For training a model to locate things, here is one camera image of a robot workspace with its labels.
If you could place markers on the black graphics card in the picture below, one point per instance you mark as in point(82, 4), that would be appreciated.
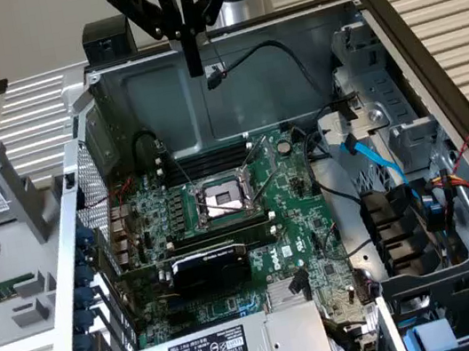
point(215, 273)

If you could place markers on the green Dell motherboard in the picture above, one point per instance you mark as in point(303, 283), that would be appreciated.
point(293, 201)

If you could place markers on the thin metal locking lever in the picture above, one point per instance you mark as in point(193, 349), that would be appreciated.
point(224, 206)
point(179, 169)

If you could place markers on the metal optical drive cage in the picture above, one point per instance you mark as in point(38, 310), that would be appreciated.
point(377, 88)

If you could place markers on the black RAM slot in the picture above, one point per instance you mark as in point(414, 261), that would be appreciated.
point(208, 155)
point(211, 168)

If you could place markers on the grey plastic parts rack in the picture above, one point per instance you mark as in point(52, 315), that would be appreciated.
point(23, 310)

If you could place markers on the open grey PC case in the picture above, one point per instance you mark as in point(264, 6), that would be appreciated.
point(247, 92)

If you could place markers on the CPU socket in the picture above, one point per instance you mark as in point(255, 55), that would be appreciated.
point(220, 198)

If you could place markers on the metal disk bay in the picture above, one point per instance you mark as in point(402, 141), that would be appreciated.
point(437, 285)

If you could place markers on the black box bracket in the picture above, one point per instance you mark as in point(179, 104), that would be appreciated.
point(108, 39)

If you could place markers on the metal socket cover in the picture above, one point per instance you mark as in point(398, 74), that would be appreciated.
point(269, 151)

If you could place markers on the green RAM stick white label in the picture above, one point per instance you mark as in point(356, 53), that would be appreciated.
point(1, 289)

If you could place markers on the silver coin cell battery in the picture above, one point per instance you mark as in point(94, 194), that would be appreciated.
point(285, 146)

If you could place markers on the silver finned heat sink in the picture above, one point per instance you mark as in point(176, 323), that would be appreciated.
point(279, 296)

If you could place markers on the dark blue card clip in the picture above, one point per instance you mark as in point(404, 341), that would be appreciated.
point(83, 345)
point(80, 255)
point(84, 275)
point(84, 320)
point(85, 235)
point(83, 296)

